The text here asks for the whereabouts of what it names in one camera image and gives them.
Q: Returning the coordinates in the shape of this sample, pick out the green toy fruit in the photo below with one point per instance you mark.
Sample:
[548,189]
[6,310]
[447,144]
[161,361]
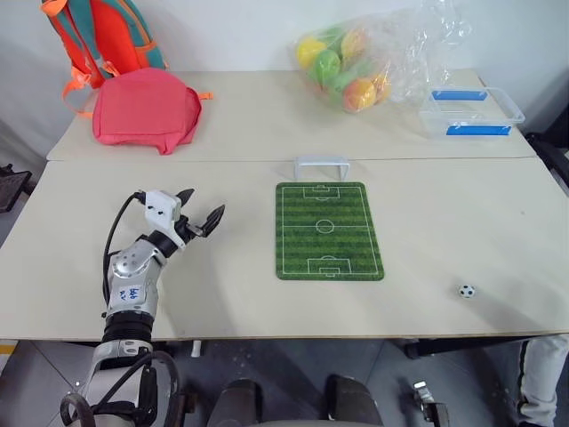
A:
[327,66]

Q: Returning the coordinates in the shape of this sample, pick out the pink fabric backpack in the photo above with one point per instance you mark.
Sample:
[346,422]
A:
[142,107]

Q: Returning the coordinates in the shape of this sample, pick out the person's leg in white trousers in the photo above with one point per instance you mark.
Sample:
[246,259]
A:
[540,382]

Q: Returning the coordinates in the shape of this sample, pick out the yellow-orange toy fruit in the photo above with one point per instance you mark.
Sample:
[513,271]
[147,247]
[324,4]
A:
[355,42]

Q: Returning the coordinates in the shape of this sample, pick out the orange and teal backpack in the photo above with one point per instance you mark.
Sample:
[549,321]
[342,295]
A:
[111,31]

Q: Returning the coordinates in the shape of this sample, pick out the clear plastic bag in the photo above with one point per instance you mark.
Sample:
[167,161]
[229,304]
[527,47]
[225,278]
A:
[400,53]

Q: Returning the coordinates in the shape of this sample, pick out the black chair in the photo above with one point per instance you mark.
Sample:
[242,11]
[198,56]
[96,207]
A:
[551,155]

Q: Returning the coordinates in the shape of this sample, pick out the tiny soccer ball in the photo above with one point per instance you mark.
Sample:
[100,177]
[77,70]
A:
[467,292]

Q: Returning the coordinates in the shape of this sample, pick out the dark rounded shape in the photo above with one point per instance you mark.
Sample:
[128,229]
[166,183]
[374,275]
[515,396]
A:
[353,400]
[242,402]

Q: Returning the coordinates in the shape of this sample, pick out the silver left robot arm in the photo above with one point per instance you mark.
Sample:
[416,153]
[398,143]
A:
[133,267]

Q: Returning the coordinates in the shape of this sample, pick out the clear plastic container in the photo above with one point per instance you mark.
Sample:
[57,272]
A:
[471,113]

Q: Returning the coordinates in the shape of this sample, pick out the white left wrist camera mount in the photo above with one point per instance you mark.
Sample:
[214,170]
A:
[161,205]

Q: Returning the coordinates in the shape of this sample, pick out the green soccer field mat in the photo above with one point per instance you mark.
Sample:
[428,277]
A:
[328,231]

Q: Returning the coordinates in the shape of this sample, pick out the metal caster foot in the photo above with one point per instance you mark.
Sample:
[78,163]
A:
[429,400]

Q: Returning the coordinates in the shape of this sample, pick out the orange-yellow toy fruit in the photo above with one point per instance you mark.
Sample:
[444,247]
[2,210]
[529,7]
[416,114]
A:
[360,95]

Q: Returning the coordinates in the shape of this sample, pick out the yellow toy fruit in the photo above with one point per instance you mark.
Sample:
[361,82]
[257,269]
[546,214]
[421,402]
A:
[310,52]

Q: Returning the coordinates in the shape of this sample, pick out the blue tape strip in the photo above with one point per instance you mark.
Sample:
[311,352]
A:
[458,95]
[478,130]

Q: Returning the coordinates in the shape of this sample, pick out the small white table bracket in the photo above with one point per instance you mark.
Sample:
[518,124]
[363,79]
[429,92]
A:
[196,349]

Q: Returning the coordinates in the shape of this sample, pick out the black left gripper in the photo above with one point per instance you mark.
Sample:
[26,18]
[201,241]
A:
[189,228]

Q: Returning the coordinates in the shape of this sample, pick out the black table frame bar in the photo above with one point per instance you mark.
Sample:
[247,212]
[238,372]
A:
[467,344]

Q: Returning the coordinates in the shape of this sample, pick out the black mesh object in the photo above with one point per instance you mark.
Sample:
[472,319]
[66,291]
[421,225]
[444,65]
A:
[11,187]

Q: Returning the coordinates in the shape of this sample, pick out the white miniature goal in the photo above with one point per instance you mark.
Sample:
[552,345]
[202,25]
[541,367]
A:
[320,161]

